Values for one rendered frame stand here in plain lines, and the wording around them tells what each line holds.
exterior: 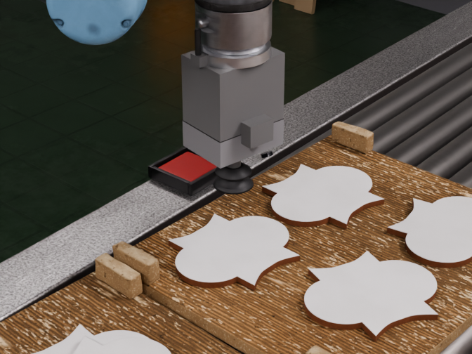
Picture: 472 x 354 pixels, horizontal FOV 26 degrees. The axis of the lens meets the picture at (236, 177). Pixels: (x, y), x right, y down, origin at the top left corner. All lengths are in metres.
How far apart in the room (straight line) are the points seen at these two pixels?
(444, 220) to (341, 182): 0.14
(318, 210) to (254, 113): 0.22
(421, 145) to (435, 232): 0.27
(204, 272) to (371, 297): 0.18
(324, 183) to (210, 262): 0.22
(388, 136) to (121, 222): 0.41
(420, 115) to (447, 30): 0.34
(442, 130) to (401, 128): 0.06
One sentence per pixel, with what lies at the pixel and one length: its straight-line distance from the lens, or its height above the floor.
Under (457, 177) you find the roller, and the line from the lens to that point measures 1.35.
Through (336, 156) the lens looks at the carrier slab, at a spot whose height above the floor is 0.94.
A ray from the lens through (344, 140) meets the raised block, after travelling 1.36.
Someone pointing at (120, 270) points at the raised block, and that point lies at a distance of 1.07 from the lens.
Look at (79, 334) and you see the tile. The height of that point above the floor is 0.95.
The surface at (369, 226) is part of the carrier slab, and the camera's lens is 1.20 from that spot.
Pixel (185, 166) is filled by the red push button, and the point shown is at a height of 0.93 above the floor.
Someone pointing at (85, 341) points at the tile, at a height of 0.96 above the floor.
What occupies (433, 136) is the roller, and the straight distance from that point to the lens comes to 1.45.
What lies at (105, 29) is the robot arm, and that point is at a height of 1.27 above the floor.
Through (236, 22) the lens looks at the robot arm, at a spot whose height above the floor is 1.22.
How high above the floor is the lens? 1.58
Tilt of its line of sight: 30 degrees down
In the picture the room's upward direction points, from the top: straight up
